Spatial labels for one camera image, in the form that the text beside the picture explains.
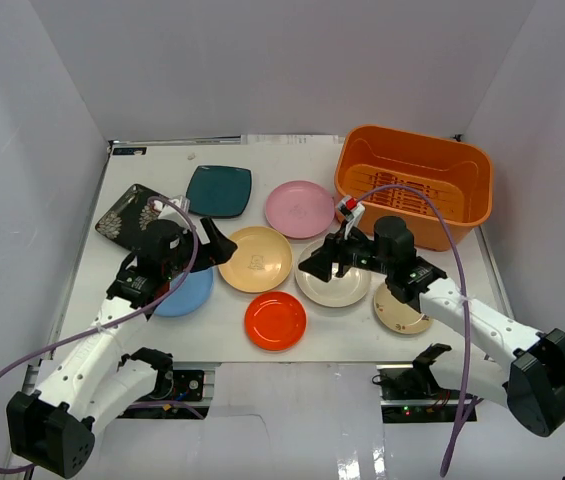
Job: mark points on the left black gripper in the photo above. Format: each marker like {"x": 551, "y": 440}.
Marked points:
{"x": 205, "y": 250}

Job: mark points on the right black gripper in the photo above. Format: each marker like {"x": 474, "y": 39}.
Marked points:
{"x": 320, "y": 264}

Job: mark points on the cream white round plate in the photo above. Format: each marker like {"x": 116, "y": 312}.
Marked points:
{"x": 339, "y": 292}

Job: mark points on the yellow round plate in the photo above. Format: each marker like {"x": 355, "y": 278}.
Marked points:
{"x": 262, "y": 261}

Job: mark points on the blue round plate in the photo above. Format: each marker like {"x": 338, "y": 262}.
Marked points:
{"x": 191, "y": 295}

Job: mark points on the teal square plate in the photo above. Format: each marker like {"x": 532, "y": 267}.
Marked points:
{"x": 219, "y": 191}

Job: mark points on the pink round plate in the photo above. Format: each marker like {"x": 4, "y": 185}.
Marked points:
{"x": 300, "y": 209}

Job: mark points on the orange round plate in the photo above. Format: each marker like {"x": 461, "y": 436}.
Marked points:
{"x": 275, "y": 321}

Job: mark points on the beige floral small plate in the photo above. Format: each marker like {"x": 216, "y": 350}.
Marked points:
{"x": 396, "y": 316}

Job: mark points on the black floral square plate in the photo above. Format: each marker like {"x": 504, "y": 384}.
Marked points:
{"x": 128, "y": 223}

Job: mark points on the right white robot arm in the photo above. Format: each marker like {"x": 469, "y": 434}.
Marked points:
{"x": 524, "y": 370}

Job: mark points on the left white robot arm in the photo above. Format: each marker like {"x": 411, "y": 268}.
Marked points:
{"x": 56, "y": 426}

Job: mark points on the orange plastic bin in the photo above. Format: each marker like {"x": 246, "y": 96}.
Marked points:
{"x": 456, "y": 177}

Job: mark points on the papers at table back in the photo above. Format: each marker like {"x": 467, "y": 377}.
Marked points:
{"x": 244, "y": 139}

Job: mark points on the black label sticker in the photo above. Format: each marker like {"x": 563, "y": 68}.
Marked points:
{"x": 129, "y": 151}

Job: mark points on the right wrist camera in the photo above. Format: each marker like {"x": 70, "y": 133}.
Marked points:
{"x": 352, "y": 211}

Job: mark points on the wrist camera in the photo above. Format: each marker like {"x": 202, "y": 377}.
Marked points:
{"x": 352, "y": 211}
{"x": 173, "y": 210}

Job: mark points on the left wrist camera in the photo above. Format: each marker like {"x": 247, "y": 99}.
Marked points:
{"x": 173, "y": 210}

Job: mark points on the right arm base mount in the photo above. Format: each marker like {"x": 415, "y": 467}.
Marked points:
{"x": 410, "y": 395}

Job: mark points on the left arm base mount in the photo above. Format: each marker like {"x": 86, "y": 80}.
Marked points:
{"x": 180, "y": 396}

